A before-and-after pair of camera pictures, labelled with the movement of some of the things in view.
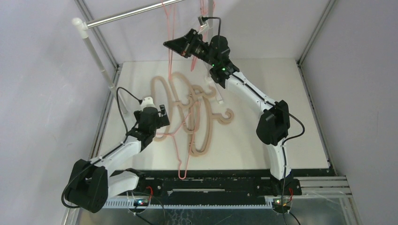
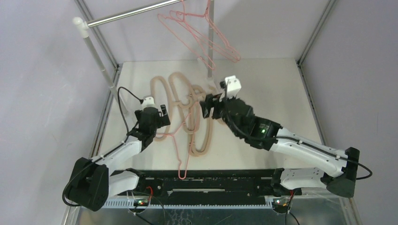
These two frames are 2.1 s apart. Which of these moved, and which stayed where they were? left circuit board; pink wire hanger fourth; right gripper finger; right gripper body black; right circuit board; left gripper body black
Moved: right gripper body black; right gripper finger
Stayed: left circuit board; pink wire hanger fourth; right circuit board; left gripper body black
